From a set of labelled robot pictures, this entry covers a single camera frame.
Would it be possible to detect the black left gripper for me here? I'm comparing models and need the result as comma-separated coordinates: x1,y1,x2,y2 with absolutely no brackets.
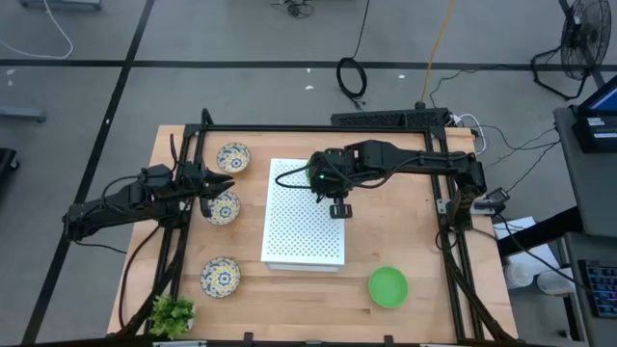
175,161,236,219

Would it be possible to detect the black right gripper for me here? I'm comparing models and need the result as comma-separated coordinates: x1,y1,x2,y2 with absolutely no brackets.
307,147,361,220

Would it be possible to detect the yellow patterned mini bowl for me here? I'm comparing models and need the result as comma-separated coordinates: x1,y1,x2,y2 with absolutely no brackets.
215,142,252,174
204,190,241,227
200,256,242,299

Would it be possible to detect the white perforated metal shelf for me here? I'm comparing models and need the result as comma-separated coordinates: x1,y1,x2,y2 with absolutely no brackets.
259,157,347,274

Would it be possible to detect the black perforated box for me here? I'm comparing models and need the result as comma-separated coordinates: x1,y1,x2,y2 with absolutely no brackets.
330,107,450,129

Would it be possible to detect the small green potted plant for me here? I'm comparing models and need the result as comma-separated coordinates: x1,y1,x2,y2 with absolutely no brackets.
148,294,197,341

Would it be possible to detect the black grey adapter box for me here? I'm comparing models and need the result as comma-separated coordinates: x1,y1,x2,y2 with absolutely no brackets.
474,187,511,216

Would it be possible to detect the white paper sheet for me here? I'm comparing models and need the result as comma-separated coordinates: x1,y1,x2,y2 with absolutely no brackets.
494,216,539,242

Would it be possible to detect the grey floor bar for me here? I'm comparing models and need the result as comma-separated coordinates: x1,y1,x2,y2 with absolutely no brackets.
0,106,47,122

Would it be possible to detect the white round container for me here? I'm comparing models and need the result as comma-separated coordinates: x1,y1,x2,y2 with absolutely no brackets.
503,262,534,290
537,269,577,296

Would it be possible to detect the black bar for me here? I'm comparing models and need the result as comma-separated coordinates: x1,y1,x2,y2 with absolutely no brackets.
496,206,584,256

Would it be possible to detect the grey desk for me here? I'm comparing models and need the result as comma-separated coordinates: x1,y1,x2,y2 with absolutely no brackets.
552,105,617,237
562,231,617,347

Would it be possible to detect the black device with labels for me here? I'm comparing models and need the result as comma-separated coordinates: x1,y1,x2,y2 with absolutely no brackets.
572,109,617,154

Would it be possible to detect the dark laptop screen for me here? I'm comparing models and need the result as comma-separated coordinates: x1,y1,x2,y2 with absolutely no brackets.
576,74,617,115

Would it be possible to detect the black floor fan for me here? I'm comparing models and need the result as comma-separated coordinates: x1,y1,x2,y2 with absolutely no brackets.
529,0,613,102

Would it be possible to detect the black keyboard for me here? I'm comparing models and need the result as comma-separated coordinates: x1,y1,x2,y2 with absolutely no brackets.
577,258,617,319

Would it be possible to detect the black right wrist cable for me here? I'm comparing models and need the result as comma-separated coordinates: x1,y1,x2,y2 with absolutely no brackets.
274,163,320,190

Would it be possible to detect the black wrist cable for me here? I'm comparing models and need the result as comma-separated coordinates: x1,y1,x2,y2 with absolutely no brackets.
100,173,146,216
274,163,320,190

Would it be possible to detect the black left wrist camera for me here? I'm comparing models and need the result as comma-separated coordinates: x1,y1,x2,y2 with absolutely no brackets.
141,163,174,187

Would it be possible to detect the black aluminium table frame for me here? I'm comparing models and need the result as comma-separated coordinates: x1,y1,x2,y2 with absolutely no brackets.
115,108,520,346

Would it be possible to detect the black coiled cable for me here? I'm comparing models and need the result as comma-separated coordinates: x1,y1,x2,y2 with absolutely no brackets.
335,0,371,110

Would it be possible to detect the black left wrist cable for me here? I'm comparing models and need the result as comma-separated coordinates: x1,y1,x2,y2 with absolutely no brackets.
100,173,146,216

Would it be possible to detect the yellow hanging cable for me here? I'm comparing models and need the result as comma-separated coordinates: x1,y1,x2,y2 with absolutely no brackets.
419,0,457,103

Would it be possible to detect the black cable tangle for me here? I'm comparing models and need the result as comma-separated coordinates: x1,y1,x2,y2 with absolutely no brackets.
269,0,314,19

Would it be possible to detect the white floor cable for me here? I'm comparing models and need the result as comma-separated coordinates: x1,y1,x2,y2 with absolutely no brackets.
0,0,74,61

